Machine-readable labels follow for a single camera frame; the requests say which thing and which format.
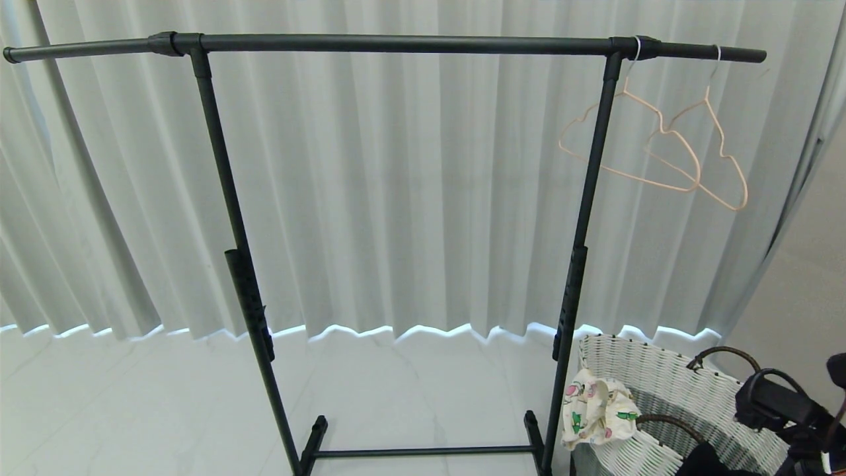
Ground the pink clothes hanger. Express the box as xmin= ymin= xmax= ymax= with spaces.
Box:
xmin=558 ymin=38 xmax=702 ymax=194
xmin=644 ymin=45 xmax=750 ymax=212

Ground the black garment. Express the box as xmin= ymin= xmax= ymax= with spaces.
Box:
xmin=674 ymin=442 xmax=761 ymax=476

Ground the black clothes rack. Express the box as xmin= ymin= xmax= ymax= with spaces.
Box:
xmin=3 ymin=31 xmax=767 ymax=476

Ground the white laundry basket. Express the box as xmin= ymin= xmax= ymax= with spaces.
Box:
xmin=570 ymin=334 xmax=794 ymax=476

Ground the white curtain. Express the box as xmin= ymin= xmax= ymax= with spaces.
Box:
xmin=0 ymin=0 xmax=846 ymax=342

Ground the cream printed garment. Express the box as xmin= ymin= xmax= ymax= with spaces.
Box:
xmin=562 ymin=368 xmax=640 ymax=452

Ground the black cable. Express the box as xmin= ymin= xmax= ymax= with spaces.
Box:
xmin=746 ymin=368 xmax=810 ymax=404

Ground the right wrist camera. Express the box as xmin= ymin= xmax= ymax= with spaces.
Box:
xmin=735 ymin=377 xmax=835 ymax=430

